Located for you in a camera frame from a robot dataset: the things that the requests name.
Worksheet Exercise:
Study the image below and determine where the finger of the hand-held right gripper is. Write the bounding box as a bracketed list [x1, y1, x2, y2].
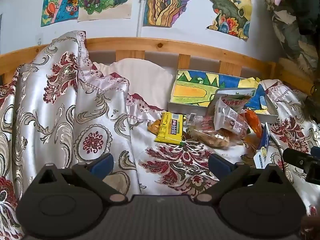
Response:
[283, 147, 314, 168]

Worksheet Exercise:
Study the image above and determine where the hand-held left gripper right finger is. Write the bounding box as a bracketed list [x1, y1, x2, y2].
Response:
[194, 153, 292, 204]

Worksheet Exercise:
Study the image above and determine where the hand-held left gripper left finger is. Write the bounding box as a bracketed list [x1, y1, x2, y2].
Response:
[30, 153, 128, 204]

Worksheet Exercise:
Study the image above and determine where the clear rice cracker packet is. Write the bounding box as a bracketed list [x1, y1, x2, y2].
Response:
[186, 122, 232, 150]

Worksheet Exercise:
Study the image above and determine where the clear white-label cookie packet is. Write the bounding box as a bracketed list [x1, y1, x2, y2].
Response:
[214, 102, 250, 141]

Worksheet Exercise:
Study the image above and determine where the orange snack packet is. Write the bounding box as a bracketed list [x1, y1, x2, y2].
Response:
[243, 109, 262, 138]

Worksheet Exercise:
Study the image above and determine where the yellow snack packet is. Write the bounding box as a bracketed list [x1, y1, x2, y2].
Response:
[154, 112, 187, 145]

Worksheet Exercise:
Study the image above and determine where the golden brown snack packet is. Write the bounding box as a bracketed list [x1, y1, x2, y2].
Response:
[147, 119, 162, 135]

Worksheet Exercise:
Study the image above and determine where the white green snack packet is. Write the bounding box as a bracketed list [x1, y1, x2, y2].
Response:
[210, 87, 257, 110]

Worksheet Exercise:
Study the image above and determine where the grey shallow box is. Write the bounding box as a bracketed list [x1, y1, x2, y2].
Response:
[167, 69, 279, 124]

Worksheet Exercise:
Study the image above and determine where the floral satin blanket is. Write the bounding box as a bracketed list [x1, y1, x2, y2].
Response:
[0, 31, 320, 240]

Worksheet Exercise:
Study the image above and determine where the crayon landscape drawing sheet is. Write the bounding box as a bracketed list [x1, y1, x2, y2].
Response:
[171, 70, 269, 112]

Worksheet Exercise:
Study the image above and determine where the white pillow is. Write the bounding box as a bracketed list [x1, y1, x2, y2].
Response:
[96, 58, 175, 113]

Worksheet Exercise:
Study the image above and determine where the patterned curtain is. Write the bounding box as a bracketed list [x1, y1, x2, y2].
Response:
[264, 0, 320, 68]

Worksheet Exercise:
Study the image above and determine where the wooden bed rail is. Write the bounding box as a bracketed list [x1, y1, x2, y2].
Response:
[0, 37, 320, 98]

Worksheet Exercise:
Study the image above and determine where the flower hill wall drawing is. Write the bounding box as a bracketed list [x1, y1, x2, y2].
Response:
[206, 0, 252, 40]

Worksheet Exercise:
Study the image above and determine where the white wall pipe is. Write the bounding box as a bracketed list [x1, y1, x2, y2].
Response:
[136, 0, 148, 38]

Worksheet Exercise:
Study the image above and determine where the green character wall drawing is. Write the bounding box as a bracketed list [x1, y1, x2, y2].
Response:
[77, 0, 136, 22]

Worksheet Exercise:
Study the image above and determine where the blue girl wall drawing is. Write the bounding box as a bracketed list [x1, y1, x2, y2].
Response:
[41, 0, 85, 27]

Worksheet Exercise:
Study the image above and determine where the yellow purple wave wall drawing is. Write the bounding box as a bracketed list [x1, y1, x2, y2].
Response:
[143, 0, 208, 28]

